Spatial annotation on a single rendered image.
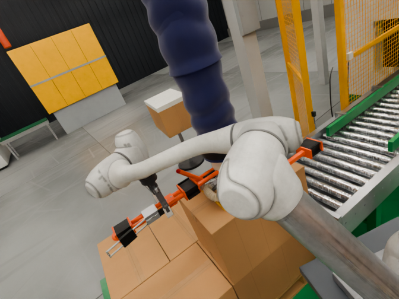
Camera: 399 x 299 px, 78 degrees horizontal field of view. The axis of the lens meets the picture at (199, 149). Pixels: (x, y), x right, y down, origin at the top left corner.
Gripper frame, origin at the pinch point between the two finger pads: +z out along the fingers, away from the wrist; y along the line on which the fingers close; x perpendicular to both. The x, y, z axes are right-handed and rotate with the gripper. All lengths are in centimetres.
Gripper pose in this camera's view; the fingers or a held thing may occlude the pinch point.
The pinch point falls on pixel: (164, 207)
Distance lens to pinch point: 120.6
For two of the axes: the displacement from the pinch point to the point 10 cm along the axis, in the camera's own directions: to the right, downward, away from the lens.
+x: -8.2, 4.9, -3.0
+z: 3.3, 8.2, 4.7
